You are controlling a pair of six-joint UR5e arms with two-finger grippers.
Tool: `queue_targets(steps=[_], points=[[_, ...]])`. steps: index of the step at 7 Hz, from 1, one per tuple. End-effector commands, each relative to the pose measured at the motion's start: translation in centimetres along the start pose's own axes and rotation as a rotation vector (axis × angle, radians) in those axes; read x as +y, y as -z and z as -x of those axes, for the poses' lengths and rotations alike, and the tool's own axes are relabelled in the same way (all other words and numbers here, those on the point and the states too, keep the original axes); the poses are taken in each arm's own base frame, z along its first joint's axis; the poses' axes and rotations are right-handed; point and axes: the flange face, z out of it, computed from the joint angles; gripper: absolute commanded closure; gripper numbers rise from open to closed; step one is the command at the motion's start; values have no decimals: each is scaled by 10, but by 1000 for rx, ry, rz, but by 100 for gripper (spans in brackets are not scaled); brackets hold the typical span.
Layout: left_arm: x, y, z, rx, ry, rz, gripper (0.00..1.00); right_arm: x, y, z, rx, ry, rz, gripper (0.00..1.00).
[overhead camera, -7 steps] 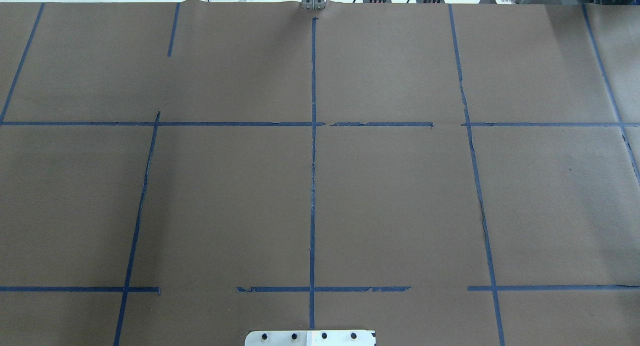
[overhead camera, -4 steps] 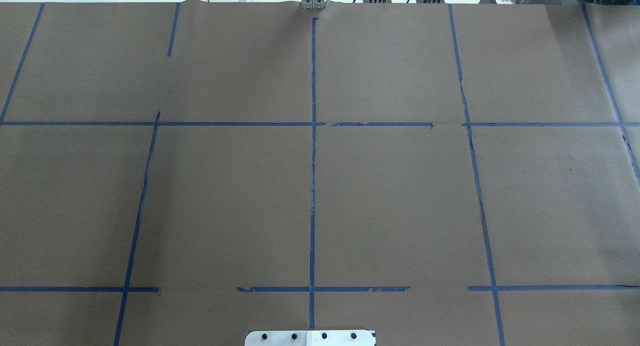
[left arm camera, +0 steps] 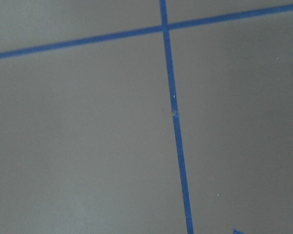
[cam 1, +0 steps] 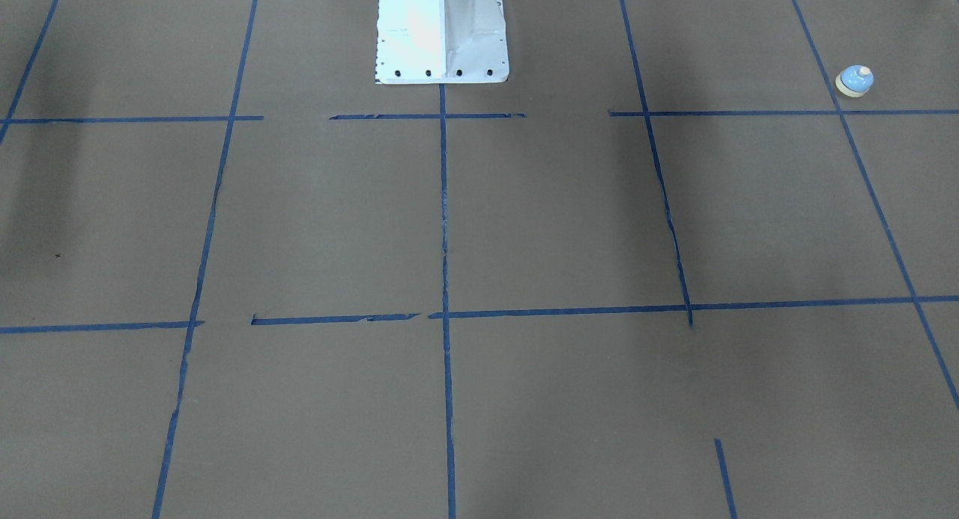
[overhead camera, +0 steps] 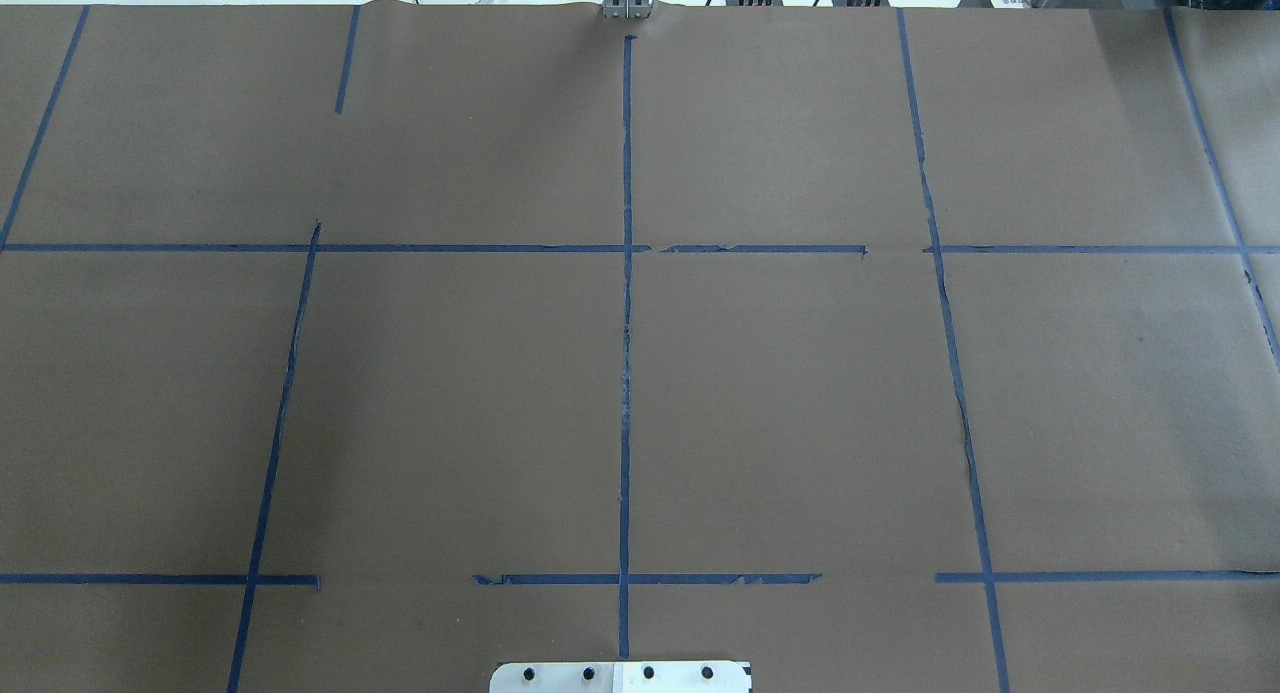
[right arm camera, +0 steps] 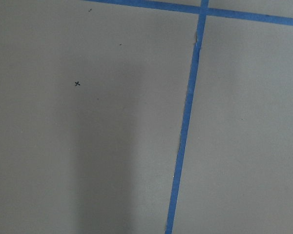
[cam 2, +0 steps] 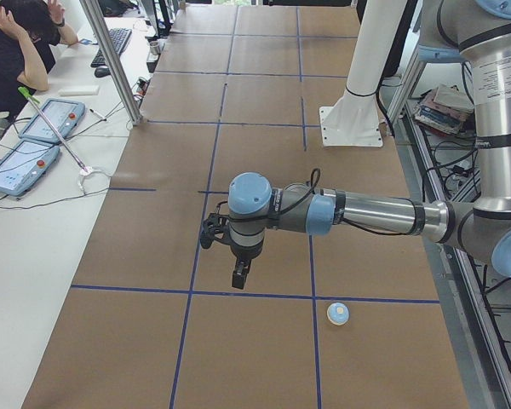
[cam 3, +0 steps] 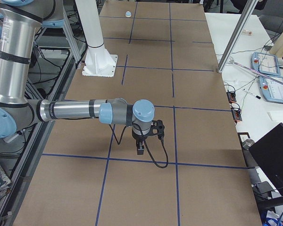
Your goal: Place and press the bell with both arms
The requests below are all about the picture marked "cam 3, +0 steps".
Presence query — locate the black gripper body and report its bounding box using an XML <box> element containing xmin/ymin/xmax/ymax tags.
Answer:
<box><xmin>132</xmin><ymin>124</ymin><xmax>153</xmax><ymax>141</ymax></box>

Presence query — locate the blue and cream bell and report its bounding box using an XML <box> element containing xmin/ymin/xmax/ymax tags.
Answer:
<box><xmin>125</xmin><ymin>11</ymin><xmax>132</xmax><ymax>17</ymax></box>

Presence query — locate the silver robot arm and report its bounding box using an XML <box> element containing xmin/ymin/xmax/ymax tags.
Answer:
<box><xmin>0</xmin><ymin>0</ymin><xmax>155</xmax><ymax>155</ymax></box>

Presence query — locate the brown paper table cover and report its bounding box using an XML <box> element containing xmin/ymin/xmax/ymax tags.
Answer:
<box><xmin>14</xmin><ymin>0</ymin><xmax>261</xmax><ymax>226</ymax></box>

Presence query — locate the lower orange circuit board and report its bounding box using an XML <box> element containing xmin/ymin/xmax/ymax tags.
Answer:
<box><xmin>231</xmin><ymin>107</ymin><xmax>242</xmax><ymax>123</ymax></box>

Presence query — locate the orange circuit board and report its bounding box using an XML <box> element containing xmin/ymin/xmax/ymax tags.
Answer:
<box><xmin>226</xmin><ymin>91</ymin><xmax>236</xmax><ymax>104</ymax></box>
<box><xmin>231</xmin><ymin>107</ymin><xmax>242</xmax><ymax>123</ymax></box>

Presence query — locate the upper orange circuit board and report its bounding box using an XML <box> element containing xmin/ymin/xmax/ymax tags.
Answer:
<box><xmin>226</xmin><ymin>91</ymin><xmax>236</xmax><ymax>104</ymax></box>

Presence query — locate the silver metal cylinder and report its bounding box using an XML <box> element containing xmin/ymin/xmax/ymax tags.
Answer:
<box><xmin>242</xmin><ymin>138</ymin><xmax>255</xmax><ymax>150</ymax></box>

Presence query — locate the black marker pen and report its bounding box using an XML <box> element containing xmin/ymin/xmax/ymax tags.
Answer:
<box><xmin>243</xmin><ymin>89</ymin><xmax>261</xmax><ymax>99</ymax></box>

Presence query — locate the black laptop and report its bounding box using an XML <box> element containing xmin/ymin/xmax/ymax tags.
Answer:
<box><xmin>249</xmin><ymin>123</ymin><xmax>283</xmax><ymax>196</ymax></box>

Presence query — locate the white flat plastic block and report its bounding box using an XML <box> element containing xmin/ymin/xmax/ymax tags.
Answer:
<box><xmin>267</xmin><ymin>110</ymin><xmax>283</xmax><ymax>121</ymax></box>

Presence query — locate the white side table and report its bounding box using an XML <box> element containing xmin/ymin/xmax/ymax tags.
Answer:
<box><xmin>205</xmin><ymin>13</ymin><xmax>283</xmax><ymax>141</ymax></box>

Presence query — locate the lower teach pendant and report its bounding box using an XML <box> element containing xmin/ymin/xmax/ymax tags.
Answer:
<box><xmin>259</xmin><ymin>76</ymin><xmax>283</xmax><ymax>104</ymax></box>

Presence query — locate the teach pendant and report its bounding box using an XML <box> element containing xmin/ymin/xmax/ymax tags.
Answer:
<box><xmin>251</xmin><ymin>52</ymin><xmax>281</xmax><ymax>76</ymax></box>
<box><xmin>259</xmin><ymin>76</ymin><xmax>283</xmax><ymax>104</ymax></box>

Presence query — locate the upper teach pendant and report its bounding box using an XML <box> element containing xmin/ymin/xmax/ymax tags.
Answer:
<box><xmin>251</xmin><ymin>52</ymin><xmax>281</xmax><ymax>76</ymax></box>

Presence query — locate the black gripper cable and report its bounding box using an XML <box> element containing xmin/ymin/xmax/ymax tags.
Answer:
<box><xmin>108</xmin><ymin>123</ymin><xmax>169</xmax><ymax>169</ymax></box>

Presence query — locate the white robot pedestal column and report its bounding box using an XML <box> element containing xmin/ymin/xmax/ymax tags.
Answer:
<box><xmin>75</xmin><ymin>0</ymin><xmax>118</xmax><ymax>77</ymax></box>

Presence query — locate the aluminium frame post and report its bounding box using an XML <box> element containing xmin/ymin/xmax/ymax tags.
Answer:
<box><xmin>216</xmin><ymin>0</ymin><xmax>258</xmax><ymax>73</ymax></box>

